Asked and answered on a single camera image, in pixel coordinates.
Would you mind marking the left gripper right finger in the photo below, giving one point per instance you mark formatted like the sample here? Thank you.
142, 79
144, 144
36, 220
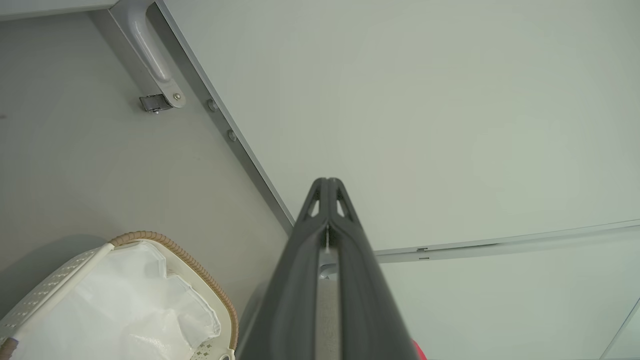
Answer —
365, 300

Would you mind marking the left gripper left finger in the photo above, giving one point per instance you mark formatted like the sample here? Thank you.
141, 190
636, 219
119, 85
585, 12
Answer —
290, 290

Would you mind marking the grey plain partition base rail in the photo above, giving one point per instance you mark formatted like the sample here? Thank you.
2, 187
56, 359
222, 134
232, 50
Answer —
500, 247

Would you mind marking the white basket with wicker rim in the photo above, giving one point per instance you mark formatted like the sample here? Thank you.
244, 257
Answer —
50, 290

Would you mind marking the grey bolted partition base rail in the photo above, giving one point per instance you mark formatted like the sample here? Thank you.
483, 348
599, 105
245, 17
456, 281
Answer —
237, 155

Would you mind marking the plain red garment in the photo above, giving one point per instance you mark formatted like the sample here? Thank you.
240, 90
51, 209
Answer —
418, 352

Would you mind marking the white fabric basket liner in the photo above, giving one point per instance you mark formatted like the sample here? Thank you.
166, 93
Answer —
125, 310

